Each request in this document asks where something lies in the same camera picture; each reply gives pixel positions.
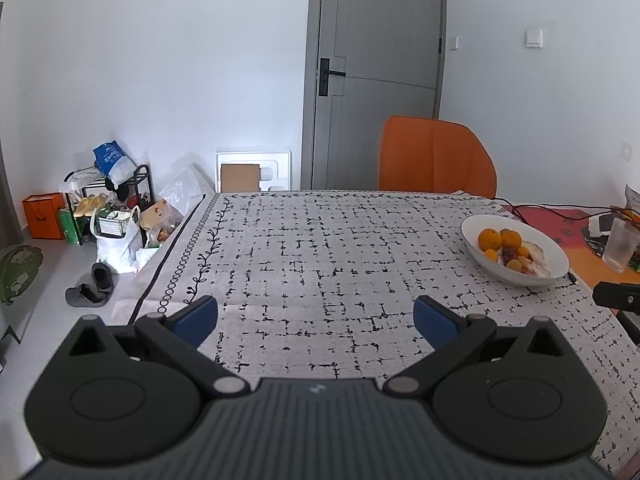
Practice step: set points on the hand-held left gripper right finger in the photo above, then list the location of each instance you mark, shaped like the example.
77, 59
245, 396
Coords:
435, 320

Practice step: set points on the black shoe rack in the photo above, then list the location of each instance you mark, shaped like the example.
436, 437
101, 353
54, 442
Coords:
145, 180

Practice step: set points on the red orange printed mat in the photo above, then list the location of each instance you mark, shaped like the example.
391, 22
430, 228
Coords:
575, 260

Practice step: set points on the brown cardboard piece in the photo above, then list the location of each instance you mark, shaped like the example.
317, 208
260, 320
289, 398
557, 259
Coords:
240, 177

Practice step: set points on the yellow slipper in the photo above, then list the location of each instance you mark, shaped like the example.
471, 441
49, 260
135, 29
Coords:
98, 202
82, 206

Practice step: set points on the small tangerine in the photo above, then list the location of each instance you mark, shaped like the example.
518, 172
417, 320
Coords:
491, 255
522, 251

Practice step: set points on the brown kiwi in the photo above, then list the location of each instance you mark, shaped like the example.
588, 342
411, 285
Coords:
508, 253

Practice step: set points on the black white patterned tablecloth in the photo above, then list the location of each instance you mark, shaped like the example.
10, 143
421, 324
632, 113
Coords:
325, 240

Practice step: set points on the white plastic bag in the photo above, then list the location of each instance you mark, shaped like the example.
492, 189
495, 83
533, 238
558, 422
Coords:
115, 252

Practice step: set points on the grey side door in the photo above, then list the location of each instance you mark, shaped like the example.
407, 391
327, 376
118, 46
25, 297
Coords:
7, 200

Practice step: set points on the green box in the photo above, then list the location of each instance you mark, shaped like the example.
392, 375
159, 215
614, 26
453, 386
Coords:
70, 227

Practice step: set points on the clear plastic bag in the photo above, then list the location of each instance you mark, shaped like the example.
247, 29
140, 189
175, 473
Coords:
185, 190

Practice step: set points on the clear glass cup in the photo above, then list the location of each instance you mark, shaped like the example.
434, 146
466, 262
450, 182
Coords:
620, 247

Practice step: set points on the blue white bag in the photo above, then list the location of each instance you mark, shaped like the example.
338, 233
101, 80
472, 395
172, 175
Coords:
112, 157

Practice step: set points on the orange chair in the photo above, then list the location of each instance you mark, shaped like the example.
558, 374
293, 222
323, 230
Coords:
435, 160

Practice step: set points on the medium tangerine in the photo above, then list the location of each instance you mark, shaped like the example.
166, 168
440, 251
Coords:
511, 238

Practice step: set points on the white charger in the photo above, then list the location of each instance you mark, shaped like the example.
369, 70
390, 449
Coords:
597, 226

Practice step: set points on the small peach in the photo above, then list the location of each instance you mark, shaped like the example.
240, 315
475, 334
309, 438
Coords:
513, 264

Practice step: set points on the tan paper bag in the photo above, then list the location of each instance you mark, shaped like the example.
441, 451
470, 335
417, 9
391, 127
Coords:
154, 215

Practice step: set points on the large white wall switch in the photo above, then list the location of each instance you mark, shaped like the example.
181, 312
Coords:
534, 38

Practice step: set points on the white foam box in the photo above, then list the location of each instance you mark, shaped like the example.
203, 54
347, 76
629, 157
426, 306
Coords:
280, 170

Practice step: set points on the white oval bowl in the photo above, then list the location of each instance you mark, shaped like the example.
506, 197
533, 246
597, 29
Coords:
475, 227

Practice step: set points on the orange paper bag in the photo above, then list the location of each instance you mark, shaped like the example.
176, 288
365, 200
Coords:
42, 215

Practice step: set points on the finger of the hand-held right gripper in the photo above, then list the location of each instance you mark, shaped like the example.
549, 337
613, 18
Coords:
617, 295

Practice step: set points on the large orange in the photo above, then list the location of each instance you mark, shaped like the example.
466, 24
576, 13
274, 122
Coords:
489, 238

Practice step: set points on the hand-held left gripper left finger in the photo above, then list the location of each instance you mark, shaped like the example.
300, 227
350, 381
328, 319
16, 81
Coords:
197, 317

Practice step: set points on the green frog-shaped mat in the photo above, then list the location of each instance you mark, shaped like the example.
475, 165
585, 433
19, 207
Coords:
20, 272

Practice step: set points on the snack packet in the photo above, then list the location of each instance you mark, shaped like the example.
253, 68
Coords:
631, 200

